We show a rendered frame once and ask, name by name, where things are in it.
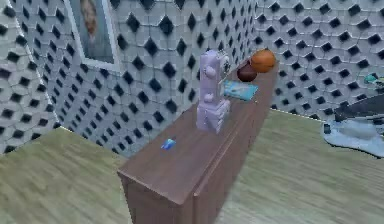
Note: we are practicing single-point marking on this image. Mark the dark brown bowl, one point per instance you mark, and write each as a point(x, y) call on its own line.
point(246, 73)

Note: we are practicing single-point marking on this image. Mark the small teal object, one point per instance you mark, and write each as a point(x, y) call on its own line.
point(370, 78)

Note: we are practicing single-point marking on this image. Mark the small blue card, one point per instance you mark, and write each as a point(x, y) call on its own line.
point(168, 144)

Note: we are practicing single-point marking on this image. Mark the orange basketball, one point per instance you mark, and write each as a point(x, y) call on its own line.
point(263, 60)

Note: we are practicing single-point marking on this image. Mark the white framed wall picture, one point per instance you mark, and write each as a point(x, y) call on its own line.
point(93, 31)

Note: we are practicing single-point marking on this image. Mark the light blue book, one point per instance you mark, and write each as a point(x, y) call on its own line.
point(240, 90)

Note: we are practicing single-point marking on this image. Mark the lilac block statue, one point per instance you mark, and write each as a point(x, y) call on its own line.
point(212, 96)

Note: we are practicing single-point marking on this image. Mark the brown wooden sideboard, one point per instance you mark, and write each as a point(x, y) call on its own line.
point(186, 173)

